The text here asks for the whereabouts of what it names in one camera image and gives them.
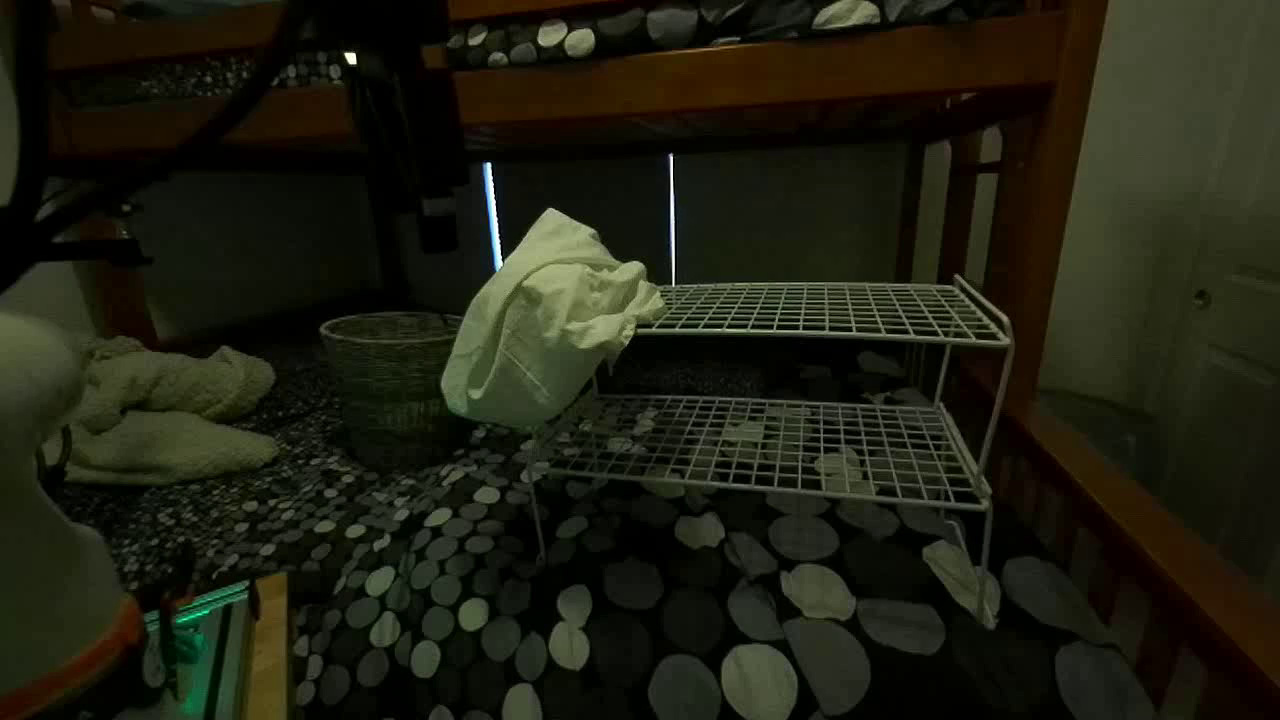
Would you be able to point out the black white spotted bedspread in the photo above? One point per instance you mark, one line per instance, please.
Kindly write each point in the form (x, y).
(491, 588)

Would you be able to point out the woven wicker basket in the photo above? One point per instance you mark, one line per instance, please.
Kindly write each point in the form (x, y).
(386, 368)

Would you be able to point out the crumpled white towel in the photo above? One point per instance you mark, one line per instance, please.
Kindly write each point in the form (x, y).
(158, 418)

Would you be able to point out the wooden bunk bed frame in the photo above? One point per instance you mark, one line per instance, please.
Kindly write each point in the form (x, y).
(1208, 639)

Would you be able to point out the white cloth on rack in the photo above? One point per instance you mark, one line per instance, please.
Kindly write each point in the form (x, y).
(546, 322)

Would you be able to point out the white wire two-tier rack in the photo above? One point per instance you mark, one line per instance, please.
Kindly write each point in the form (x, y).
(894, 452)

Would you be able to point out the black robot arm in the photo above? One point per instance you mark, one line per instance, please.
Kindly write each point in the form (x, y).
(407, 113)

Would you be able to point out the green lit box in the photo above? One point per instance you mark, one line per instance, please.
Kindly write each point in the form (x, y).
(200, 652)

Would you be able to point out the upper bunk spotted mattress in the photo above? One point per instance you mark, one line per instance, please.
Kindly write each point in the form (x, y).
(668, 27)

